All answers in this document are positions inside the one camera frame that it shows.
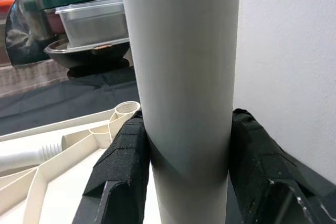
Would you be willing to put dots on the black tablecloth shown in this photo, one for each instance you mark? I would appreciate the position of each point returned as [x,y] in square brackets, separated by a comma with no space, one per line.
[65,98]

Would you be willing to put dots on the white plastic table leg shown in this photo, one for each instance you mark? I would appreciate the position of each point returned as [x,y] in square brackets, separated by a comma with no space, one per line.
[21,158]
[183,77]

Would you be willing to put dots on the beige patterned cloth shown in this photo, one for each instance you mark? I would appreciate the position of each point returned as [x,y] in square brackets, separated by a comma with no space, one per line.
[26,77]

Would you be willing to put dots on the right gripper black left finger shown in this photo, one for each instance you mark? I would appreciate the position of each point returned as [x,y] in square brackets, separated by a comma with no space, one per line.
[120,169]

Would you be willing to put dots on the clear lidded plastic container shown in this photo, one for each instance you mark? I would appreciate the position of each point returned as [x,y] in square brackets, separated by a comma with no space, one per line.
[92,24]

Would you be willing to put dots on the shiny black plastic bag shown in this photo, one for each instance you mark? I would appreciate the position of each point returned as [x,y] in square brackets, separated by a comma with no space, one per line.
[23,32]

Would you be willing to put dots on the white plastic table top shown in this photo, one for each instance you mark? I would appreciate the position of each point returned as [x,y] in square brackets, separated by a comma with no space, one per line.
[65,195]

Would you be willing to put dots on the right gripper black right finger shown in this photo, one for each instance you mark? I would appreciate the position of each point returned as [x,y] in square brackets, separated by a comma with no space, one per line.
[257,169]

